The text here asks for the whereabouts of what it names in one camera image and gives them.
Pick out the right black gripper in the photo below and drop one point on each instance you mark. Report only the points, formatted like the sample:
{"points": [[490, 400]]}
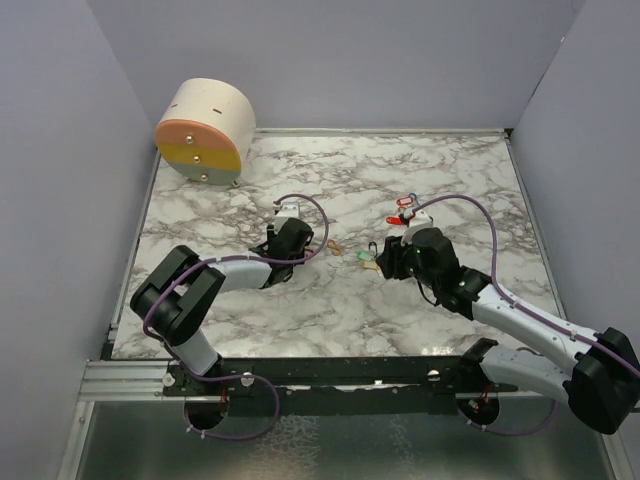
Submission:
{"points": [[390, 259]]}

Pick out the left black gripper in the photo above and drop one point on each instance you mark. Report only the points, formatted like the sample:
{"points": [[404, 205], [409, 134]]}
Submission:
{"points": [[271, 234]]}

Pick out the yellow tag key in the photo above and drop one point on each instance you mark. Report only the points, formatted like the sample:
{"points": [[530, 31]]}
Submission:
{"points": [[370, 265]]}

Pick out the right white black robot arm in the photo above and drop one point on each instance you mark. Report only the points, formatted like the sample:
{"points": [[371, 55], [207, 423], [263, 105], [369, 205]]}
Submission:
{"points": [[596, 374]]}

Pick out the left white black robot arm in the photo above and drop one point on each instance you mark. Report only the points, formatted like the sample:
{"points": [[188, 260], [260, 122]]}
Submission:
{"points": [[177, 318]]}

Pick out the orange carabiner near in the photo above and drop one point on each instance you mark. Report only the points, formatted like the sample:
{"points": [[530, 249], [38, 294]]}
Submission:
{"points": [[335, 249]]}

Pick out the black tag key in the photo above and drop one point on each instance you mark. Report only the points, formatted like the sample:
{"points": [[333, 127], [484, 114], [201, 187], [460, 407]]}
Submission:
{"points": [[373, 250]]}

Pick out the green tag key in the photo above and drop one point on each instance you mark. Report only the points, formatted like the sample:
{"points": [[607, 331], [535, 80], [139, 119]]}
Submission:
{"points": [[365, 255]]}

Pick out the round beige drawer box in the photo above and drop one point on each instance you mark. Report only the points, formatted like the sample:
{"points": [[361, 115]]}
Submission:
{"points": [[206, 132]]}

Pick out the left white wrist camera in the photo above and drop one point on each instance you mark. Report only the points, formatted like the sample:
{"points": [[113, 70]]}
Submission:
{"points": [[285, 210]]}

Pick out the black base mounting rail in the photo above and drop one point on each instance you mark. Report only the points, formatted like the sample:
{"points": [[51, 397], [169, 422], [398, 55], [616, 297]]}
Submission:
{"points": [[335, 386]]}

